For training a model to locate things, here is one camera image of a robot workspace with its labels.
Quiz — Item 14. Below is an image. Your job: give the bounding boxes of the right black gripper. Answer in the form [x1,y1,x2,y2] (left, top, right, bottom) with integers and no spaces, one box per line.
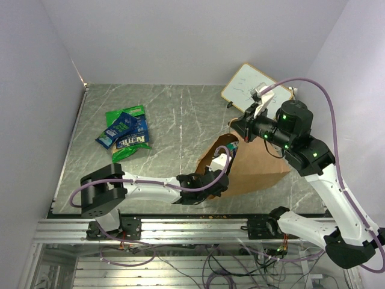
[228,102,294,150]

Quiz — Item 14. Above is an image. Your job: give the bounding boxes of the brown paper bag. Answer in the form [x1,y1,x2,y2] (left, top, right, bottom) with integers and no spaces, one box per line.
[196,131,291,197]

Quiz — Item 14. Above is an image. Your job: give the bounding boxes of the green Chuba chips bag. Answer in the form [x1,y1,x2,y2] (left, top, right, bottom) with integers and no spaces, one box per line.
[105,105,151,163]

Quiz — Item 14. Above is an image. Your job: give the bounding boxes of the small blue snack packet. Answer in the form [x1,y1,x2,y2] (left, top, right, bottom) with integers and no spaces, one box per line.
[95,112,138,149]

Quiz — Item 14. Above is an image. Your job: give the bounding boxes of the blue Kettle vinegar chips bag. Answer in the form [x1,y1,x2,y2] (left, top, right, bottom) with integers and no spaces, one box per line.
[112,114,150,150]

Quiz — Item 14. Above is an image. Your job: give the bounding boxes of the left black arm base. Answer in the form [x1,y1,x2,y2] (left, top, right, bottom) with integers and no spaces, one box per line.
[86,217,142,241]

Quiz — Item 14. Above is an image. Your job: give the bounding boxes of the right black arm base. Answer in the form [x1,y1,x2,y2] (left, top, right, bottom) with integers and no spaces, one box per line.
[240,207,289,240]

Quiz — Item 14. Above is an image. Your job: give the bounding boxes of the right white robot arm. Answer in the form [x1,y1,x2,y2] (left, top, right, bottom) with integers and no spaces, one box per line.
[229,101,384,269]

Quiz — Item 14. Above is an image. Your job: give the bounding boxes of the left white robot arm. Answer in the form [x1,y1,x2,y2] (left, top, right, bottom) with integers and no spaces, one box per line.
[80,164,229,239]

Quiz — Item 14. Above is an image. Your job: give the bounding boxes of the colourful snack packets in bag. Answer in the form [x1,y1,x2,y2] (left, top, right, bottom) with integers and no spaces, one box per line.
[226,141,239,158]

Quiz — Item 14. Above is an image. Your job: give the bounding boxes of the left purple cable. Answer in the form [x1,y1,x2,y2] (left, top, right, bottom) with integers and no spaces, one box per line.
[69,146,232,208]

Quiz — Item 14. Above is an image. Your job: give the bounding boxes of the purple cable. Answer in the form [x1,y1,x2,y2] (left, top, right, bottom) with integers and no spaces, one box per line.
[260,77,385,274]
[69,146,232,208]

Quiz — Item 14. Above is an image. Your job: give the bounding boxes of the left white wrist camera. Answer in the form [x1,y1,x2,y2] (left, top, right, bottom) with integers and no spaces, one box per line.
[209,154,232,173]

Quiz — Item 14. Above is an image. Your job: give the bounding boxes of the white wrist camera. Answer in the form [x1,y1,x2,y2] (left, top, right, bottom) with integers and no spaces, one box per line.
[250,85,275,118]
[209,154,232,173]

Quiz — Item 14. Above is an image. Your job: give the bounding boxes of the small whiteboard wooden frame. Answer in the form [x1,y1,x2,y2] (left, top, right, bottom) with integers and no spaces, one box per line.
[221,63,294,114]

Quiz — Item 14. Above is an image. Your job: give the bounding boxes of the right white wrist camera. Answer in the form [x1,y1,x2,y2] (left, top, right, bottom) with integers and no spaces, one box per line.
[250,85,275,118]

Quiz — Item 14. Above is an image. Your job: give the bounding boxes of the aluminium frame rail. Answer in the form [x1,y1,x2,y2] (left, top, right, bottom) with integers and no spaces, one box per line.
[32,219,283,245]

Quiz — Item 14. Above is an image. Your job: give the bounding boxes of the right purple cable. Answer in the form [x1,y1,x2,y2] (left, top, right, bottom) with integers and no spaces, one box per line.
[260,77,385,274]

